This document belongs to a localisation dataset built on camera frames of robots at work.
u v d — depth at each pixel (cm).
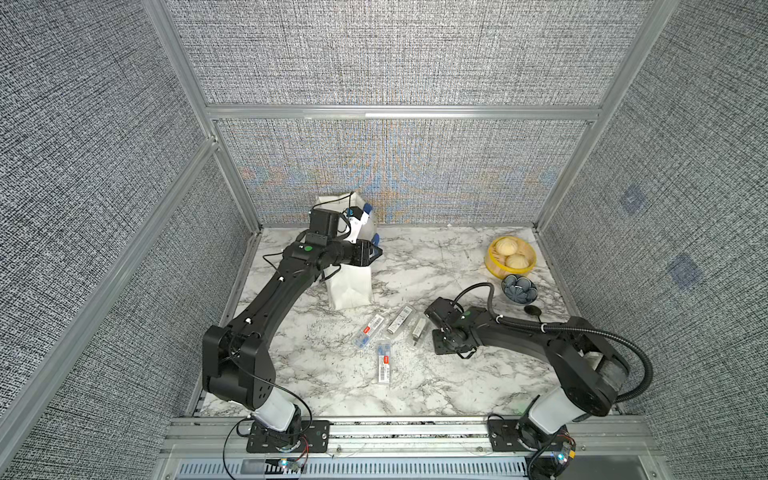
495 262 103
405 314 93
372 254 80
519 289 99
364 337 90
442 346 79
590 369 46
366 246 71
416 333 90
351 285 93
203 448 72
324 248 62
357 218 72
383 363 84
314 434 73
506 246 104
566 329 49
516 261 103
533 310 95
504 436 73
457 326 66
